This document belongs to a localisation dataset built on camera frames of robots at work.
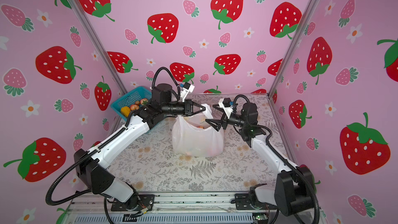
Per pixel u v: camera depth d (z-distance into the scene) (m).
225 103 0.62
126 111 1.05
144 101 1.11
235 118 0.66
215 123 0.67
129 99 1.10
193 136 0.78
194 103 0.65
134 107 1.07
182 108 0.61
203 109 0.67
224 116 0.66
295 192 0.41
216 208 0.73
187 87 0.64
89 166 0.40
